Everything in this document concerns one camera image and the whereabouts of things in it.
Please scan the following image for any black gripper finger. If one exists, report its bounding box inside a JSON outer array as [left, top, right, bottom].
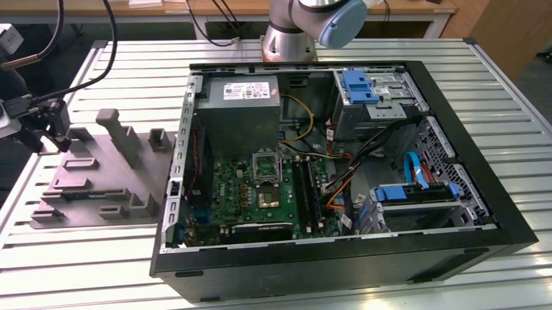
[[11, 126, 45, 155], [46, 99, 71, 153]]

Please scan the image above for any grey parts rack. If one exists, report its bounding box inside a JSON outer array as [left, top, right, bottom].
[[29, 108, 180, 231]]

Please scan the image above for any green RAM stick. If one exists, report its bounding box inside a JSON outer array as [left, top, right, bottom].
[[61, 190, 128, 200]]

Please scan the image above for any black case fan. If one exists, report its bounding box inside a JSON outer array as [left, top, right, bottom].
[[184, 112, 216, 207]]

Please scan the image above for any grey power supply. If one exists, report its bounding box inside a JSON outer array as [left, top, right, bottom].
[[196, 74, 284, 162]]

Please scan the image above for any green motherboard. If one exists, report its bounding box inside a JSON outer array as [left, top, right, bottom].
[[180, 154, 344, 248]]

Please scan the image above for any blue port connector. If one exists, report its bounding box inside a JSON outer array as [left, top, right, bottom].
[[193, 208, 213, 226]]

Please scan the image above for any blue card latch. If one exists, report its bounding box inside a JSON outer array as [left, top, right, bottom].
[[165, 223, 188, 249]]

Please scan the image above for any graphics card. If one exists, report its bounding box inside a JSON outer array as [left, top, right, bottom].
[[218, 221, 296, 245]]

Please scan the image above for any black RAM slot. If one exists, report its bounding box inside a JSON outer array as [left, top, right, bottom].
[[301, 158, 323, 229]]

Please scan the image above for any blue-edged RAM stick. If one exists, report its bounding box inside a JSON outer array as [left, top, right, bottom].
[[307, 157, 328, 227]]

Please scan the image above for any blue plastic drive carrier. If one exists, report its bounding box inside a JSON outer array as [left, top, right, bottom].
[[340, 69, 383, 105]]

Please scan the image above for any metal drive cage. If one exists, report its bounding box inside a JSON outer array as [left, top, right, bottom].
[[332, 68, 432, 140]]

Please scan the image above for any hard disk in blue carrier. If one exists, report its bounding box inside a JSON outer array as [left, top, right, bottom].
[[372, 182, 462, 204]]

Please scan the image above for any black PC case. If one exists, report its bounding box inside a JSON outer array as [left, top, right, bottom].
[[149, 59, 541, 304]]

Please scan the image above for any wooden desk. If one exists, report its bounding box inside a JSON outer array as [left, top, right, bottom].
[[0, 0, 459, 40]]

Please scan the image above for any wooden cabinet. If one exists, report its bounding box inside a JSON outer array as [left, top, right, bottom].
[[440, 0, 552, 81]]

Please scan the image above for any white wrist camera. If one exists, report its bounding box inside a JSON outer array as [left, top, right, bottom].
[[0, 98, 34, 138]]

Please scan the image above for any black cable brown sleeve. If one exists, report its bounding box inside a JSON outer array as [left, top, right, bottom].
[[0, 0, 66, 69]]

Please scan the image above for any black camera cable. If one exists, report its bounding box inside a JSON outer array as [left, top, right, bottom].
[[38, 0, 121, 103]]

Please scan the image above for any red black twisted wire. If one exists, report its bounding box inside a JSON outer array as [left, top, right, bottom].
[[184, 130, 205, 197]]

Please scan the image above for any thin cable clear plug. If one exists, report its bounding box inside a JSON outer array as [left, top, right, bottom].
[[185, 0, 242, 46]]

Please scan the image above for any yellow wire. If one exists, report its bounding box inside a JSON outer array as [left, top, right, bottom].
[[279, 94, 316, 143]]

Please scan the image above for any black white wire bundle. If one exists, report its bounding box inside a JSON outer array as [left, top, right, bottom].
[[279, 141, 360, 161]]

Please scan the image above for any orange wire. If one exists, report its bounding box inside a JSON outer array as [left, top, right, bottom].
[[325, 190, 347, 214]]

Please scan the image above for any black cable bundle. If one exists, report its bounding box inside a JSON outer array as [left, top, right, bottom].
[[321, 114, 432, 194]]

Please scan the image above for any blue data wire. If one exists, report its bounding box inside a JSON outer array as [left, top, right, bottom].
[[403, 150, 434, 192]]

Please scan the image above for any red data wire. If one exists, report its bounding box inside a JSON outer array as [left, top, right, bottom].
[[420, 160, 438, 187]]

